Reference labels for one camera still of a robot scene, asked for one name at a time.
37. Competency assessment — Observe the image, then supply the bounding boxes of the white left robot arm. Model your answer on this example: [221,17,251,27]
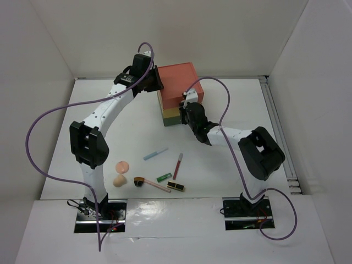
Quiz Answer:
[69,51,163,219]

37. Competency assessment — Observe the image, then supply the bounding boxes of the coral top drawer unit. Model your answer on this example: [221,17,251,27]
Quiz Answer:
[158,62,199,109]

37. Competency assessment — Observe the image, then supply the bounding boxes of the black gold lipstick case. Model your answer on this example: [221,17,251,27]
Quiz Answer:
[167,181,185,192]

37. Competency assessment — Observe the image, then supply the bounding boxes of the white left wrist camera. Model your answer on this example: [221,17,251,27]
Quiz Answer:
[142,50,153,58]

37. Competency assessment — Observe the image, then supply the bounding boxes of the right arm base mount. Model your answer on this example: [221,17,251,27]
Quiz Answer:
[219,197,275,231]

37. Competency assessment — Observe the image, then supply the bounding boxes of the red lip gloss tube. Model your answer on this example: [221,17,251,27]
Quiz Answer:
[172,153,183,180]

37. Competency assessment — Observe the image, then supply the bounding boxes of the green lipstick tube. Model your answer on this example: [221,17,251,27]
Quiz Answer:
[156,173,173,183]

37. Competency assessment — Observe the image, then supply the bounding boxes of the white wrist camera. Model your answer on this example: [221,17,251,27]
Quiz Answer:
[142,50,153,58]
[181,88,198,109]

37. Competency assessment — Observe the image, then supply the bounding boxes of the aluminium rail at table edge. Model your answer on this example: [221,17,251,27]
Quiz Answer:
[258,76,303,195]

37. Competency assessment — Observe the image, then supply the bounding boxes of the green bottom drawer unit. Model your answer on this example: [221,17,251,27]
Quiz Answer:
[162,116,181,127]

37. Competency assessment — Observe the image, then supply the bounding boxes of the pink handled makeup brush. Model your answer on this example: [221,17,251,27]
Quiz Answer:
[134,177,171,193]

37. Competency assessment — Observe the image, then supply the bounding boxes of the teardrop beige makeup sponge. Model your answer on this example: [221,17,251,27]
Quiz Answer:
[113,174,127,188]

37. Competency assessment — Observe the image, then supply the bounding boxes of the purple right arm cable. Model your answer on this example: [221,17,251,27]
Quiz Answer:
[183,76,298,241]

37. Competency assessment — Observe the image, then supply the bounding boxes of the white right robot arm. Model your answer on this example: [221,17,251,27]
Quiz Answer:
[179,102,285,216]

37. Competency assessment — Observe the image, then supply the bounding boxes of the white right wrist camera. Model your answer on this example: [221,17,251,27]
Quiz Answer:
[181,88,198,109]

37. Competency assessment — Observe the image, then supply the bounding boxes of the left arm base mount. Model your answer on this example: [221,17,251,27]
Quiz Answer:
[67,199,127,234]

